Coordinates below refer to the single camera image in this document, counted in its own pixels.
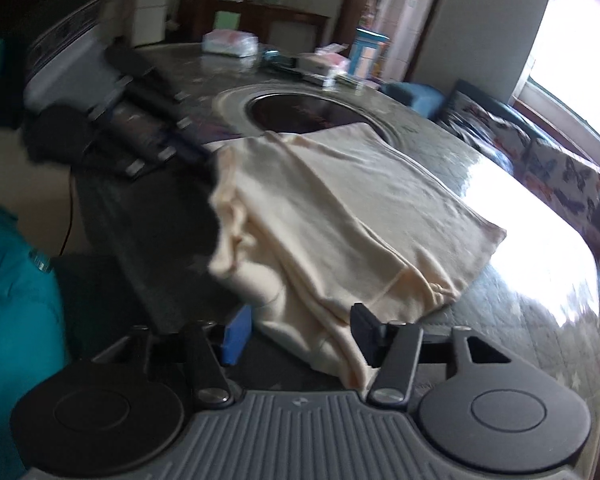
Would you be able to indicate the round black induction cooktop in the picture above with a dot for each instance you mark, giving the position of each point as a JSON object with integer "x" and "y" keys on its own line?
{"x": 307, "y": 112}

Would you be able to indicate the black remote control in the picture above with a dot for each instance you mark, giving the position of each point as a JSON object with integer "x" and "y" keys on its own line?
{"x": 287, "y": 70}

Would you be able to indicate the dark wooden cabinet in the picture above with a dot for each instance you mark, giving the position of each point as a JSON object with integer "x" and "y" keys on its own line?
{"x": 275, "y": 10}

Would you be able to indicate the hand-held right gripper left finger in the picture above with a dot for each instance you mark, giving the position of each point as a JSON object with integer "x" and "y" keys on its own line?
{"x": 236, "y": 337}

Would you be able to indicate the light blue small cabinet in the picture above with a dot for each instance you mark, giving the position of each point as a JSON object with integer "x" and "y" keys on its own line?
{"x": 369, "y": 52}

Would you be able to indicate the white refrigerator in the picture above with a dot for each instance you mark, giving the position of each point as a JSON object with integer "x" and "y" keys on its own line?
{"x": 152, "y": 0}

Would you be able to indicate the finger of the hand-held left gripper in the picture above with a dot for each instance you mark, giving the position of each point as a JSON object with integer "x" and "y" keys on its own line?
{"x": 150, "y": 77}
{"x": 150, "y": 135}

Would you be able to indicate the white and pink box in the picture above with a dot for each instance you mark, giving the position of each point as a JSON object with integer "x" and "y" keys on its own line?
{"x": 325, "y": 62}

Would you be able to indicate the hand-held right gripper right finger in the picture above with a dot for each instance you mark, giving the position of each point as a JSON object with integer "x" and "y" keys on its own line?
{"x": 364, "y": 327}

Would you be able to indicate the green paper sheet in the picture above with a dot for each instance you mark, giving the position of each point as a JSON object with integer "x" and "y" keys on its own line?
{"x": 227, "y": 20}

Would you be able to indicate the cream knit garment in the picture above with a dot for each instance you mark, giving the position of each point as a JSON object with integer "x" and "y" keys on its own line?
{"x": 330, "y": 210}

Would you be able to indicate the blue sofa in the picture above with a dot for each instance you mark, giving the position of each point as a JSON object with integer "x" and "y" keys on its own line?
{"x": 412, "y": 97}

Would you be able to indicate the teal jacket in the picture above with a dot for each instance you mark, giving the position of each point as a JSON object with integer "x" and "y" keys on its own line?
{"x": 15, "y": 350}

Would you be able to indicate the brown wooden door frame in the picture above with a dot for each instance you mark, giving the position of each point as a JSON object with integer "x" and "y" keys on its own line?
{"x": 430, "y": 15}

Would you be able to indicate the large butterfly print pillow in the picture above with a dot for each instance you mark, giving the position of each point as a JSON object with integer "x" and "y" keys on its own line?
{"x": 567, "y": 180}

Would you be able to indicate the window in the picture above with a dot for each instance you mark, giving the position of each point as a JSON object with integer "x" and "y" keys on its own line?
{"x": 580, "y": 35}

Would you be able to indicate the small blue object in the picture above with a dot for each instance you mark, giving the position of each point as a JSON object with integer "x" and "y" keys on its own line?
{"x": 272, "y": 56}

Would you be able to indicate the white tissue pack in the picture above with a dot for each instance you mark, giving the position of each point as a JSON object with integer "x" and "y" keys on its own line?
{"x": 230, "y": 42}

